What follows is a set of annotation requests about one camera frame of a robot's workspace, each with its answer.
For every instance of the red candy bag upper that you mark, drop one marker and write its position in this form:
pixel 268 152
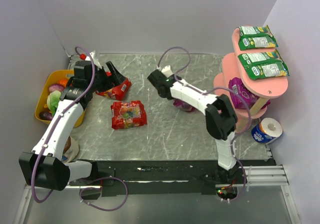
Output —
pixel 117 92

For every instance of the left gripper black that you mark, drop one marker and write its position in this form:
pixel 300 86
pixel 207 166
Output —
pixel 105 77

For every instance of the toilet paper roll blue wrapper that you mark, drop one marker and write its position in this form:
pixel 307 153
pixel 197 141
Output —
pixel 267 131

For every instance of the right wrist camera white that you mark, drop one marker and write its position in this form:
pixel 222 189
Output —
pixel 166 71

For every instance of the green toy cabbage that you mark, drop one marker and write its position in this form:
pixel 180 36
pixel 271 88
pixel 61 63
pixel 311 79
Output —
pixel 53 100

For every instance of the yellow basket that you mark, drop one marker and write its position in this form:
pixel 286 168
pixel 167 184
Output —
pixel 53 78

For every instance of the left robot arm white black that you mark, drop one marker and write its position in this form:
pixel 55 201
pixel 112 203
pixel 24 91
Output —
pixel 43 166

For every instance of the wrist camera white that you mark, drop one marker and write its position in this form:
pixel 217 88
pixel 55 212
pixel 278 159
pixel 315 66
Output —
pixel 92 56
pixel 166 71

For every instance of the red candy bag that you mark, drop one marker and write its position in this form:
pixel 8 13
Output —
pixel 117 92
pixel 125 115

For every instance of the purple toy onion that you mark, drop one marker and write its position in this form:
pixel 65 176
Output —
pixel 56 87

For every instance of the purple toy eggplant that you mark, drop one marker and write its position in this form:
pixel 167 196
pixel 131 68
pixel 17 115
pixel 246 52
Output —
pixel 45 115

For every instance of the pink three-tier shelf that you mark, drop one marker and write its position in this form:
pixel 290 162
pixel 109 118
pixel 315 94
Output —
pixel 266 89

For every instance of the red candy bag lower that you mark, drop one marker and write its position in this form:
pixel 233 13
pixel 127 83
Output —
pixel 125 115

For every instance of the orange toy fruit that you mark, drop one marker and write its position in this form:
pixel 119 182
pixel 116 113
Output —
pixel 63 82

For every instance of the purple candy bag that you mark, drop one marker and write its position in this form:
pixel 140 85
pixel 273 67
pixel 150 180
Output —
pixel 239 88
pixel 182 105

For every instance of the aluminium frame rail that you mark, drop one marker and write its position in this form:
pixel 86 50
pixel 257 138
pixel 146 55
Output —
pixel 267 175

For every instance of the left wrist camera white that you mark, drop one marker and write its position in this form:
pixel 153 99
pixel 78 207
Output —
pixel 92 56

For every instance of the green candy bag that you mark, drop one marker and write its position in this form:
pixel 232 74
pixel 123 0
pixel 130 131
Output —
pixel 256 37
pixel 264 65

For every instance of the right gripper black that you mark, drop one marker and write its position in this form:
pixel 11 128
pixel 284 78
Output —
pixel 155 78

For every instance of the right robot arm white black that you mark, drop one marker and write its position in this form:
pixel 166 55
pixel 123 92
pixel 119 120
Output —
pixel 220 116

